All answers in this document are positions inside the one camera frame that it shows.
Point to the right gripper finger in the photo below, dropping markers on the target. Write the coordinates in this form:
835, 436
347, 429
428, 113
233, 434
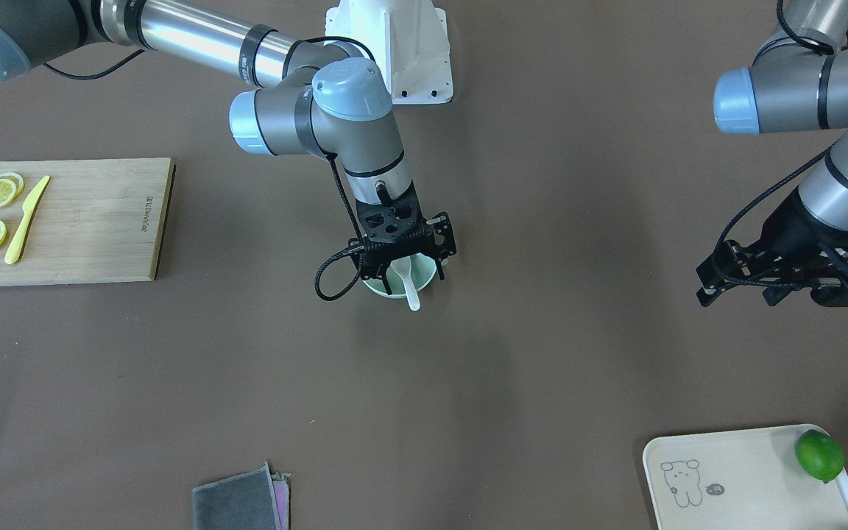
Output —
440, 241
359, 251

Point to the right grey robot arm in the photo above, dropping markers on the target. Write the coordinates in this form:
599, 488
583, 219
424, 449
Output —
323, 97

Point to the green lime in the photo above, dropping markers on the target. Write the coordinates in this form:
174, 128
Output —
819, 455

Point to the yellow plastic knife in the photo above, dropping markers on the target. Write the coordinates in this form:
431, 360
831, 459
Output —
28, 210

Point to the grey folded cloth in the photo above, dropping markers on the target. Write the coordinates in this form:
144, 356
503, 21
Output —
255, 500

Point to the white ceramic spoon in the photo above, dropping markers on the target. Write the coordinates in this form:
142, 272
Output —
402, 270

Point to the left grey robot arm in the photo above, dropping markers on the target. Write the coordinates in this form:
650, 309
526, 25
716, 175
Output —
798, 81

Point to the light green bowl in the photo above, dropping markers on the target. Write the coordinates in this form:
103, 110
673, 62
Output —
422, 272

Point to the bamboo cutting board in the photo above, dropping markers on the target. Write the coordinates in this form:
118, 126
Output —
98, 221

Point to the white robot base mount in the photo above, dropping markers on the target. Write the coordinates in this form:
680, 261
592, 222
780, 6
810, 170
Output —
409, 41

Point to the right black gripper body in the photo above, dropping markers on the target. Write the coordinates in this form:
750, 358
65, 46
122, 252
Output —
444, 237

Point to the cream tray with bear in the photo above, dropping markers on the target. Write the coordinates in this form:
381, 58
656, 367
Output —
741, 479

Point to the hidden rear lemon slice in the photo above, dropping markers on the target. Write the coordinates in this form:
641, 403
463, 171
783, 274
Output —
17, 180

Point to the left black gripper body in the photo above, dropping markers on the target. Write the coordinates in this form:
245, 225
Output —
799, 223

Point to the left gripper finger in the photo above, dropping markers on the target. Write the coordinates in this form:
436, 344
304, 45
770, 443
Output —
725, 259
773, 295

